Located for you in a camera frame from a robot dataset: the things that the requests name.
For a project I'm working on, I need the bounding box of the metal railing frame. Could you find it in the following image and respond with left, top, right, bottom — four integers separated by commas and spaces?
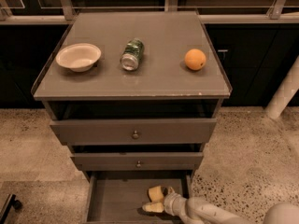
0, 0, 299, 24

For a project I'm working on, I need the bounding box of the top drawer knob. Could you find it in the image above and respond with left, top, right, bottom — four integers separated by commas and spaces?
132, 131, 139, 139

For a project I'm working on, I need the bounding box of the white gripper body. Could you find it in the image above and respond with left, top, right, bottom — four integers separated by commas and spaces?
164, 192, 187, 217

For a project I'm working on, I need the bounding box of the black caster wheel base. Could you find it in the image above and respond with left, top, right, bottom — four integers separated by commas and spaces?
0, 194, 22, 224

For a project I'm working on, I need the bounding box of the green soda can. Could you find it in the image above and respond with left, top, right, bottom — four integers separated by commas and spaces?
120, 38, 144, 71

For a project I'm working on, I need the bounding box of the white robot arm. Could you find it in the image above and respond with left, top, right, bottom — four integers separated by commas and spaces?
142, 58, 299, 224

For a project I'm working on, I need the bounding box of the yellow sponge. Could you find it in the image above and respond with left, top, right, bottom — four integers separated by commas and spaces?
148, 186, 164, 202

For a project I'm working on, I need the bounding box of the grey drawer cabinet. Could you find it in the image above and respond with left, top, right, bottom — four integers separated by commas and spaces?
30, 10, 233, 224

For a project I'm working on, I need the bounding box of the white bowl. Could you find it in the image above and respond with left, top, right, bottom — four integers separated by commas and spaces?
55, 43, 102, 72

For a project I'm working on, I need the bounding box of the grey drawer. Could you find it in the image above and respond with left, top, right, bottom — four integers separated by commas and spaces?
82, 171, 191, 224
71, 152, 203, 171
50, 119, 216, 146

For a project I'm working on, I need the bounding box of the grey bottom drawer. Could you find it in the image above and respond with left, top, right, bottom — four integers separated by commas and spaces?
82, 171, 191, 224

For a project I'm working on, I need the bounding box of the orange fruit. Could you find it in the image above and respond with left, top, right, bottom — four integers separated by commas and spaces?
184, 49, 206, 71

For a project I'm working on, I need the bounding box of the grey middle drawer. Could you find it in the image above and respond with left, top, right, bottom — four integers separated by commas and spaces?
71, 152, 203, 171

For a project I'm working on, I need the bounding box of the grey top drawer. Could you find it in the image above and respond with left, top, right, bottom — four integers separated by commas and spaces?
50, 119, 216, 146

